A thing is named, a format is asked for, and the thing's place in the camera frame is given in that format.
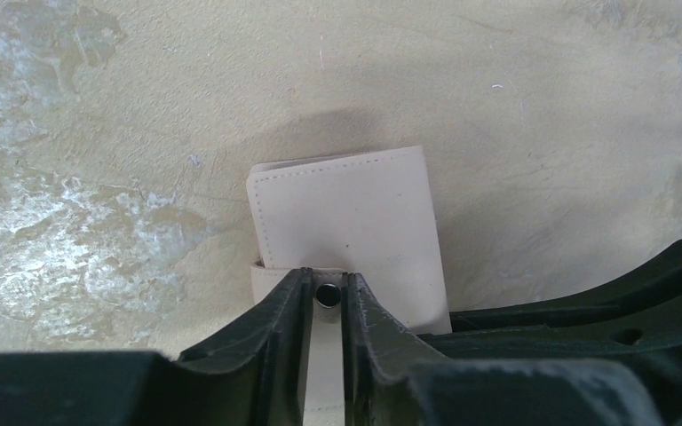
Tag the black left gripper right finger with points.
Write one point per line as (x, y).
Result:
(392, 377)

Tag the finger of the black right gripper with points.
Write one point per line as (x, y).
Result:
(634, 320)

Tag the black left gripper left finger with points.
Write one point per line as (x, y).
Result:
(251, 372)

